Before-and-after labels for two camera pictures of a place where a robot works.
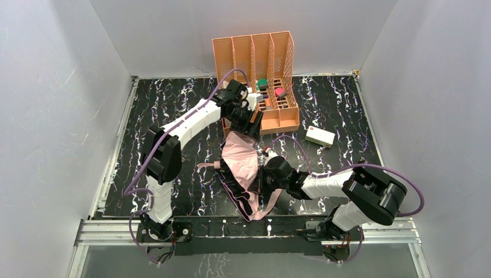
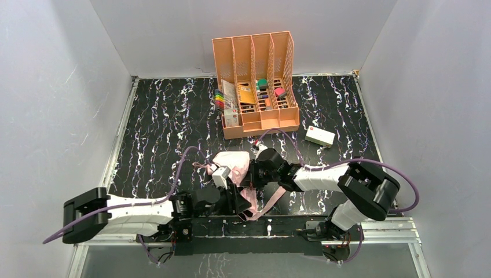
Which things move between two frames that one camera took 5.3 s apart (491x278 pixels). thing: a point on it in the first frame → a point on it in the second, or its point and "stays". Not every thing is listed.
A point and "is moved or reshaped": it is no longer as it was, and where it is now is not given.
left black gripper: [251, 125] → [236, 197]
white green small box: [320, 136] stays
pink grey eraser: [280, 92] stays
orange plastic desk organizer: [265, 62] stays
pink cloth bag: [237, 172] is moved or reshaped
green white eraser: [263, 83] stays
